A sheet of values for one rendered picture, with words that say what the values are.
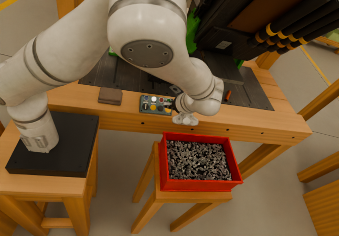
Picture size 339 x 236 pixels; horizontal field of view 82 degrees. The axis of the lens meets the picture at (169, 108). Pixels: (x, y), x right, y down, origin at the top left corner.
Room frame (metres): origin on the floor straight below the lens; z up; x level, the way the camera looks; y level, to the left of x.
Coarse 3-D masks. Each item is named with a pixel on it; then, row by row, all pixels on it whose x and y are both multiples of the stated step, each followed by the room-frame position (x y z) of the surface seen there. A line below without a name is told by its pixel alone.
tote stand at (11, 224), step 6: (0, 126) 0.32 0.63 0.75; (0, 132) 0.31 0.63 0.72; (0, 210) 0.11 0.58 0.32; (0, 216) 0.09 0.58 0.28; (6, 216) 0.10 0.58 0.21; (0, 222) 0.07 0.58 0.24; (6, 222) 0.08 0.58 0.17; (12, 222) 0.10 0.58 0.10; (0, 228) 0.05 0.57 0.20; (6, 228) 0.06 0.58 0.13; (12, 228) 0.07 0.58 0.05; (0, 234) 0.03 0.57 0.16; (6, 234) 0.04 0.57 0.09; (12, 234) 0.05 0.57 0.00
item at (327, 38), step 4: (328, 32) 5.77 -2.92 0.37; (332, 32) 5.66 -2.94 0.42; (336, 32) 6.14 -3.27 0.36; (320, 36) 5.58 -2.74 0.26; (324, 36) 5.72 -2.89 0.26; (328, 36) 5.67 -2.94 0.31; (332, 36) 5.66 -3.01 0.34; (336, 36) 5.68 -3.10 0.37; (320, 40) 5.54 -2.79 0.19; (324, 40) 5.56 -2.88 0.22; (328, 40) 5.62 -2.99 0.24; (332, 40) 5.67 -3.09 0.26; (336, 40) 5.71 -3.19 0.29; (328, 44) 6.16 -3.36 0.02; (332, 44) 5.62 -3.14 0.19; (336, 44) 5.65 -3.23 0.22; (336, 52) 5.74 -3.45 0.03
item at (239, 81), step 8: (208, 56) 0.85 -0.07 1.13; (216, 56) 0.88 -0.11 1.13; (224, 56) 0.91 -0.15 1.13; (232, 56) 0.94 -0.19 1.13; (208, 64) 0.78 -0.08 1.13; (216, 64) 0.81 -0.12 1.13; (224, 64) 0.84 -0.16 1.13; (232, 64) 0.87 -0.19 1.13; (216, 72) 0.75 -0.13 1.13; (224, 72) 0.77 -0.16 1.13; (232, 72) 0.80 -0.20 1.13; (224, 80) 0.73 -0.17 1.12; (232, 80) 0.74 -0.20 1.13; (240, 80) 0.76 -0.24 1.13
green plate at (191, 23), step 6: (192, 12) 0.93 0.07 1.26; (192, 18) 0.89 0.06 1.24; (198, 18) 0.84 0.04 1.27; (192, 24) 0.85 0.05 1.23; (198, 24) 0.85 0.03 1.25; (192, 30) 0.83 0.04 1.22; (186, 36) 0.83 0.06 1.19; (192, 36) 0.85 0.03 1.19; (186, 42) 0.84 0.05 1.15; (192, 42) 0.85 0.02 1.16; (192, 48) 0.86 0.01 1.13
